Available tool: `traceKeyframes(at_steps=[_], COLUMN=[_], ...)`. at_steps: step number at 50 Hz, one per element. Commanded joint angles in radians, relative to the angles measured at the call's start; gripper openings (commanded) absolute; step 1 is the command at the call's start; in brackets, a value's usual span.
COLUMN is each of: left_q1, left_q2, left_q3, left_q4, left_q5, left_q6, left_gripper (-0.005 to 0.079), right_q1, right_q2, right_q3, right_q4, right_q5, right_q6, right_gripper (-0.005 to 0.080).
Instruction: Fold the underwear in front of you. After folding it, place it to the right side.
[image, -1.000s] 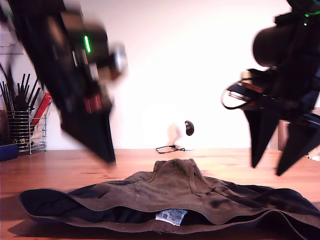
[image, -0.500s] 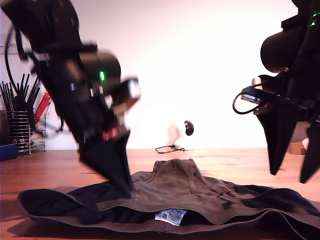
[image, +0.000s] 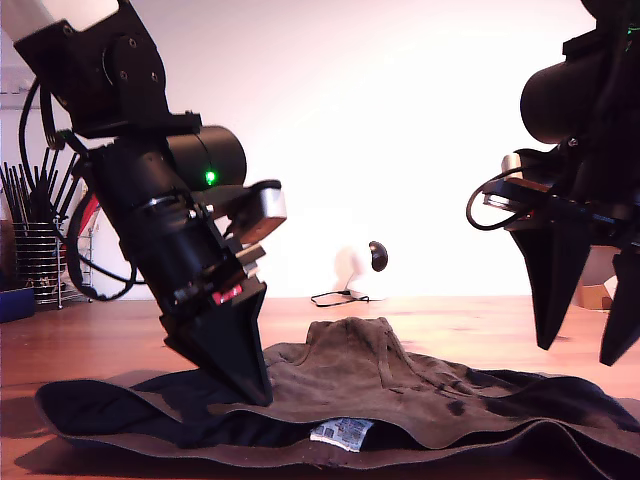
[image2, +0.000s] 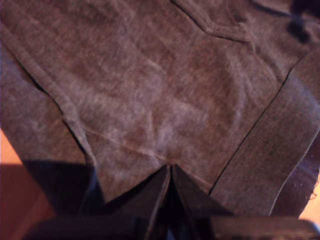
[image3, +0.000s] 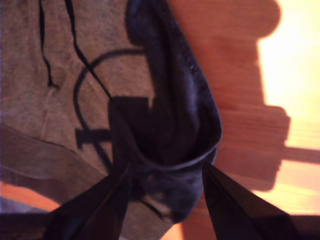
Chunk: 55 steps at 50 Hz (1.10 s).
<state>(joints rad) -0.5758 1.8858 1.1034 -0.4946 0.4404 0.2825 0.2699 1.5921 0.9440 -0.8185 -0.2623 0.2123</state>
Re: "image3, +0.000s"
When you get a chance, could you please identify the grey underwear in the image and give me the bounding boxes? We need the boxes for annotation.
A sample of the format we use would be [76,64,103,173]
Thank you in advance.
[0,0,223,240]

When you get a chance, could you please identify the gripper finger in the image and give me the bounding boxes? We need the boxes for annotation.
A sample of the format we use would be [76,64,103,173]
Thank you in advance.
[44,162,133,240]
[204,163,301,240]

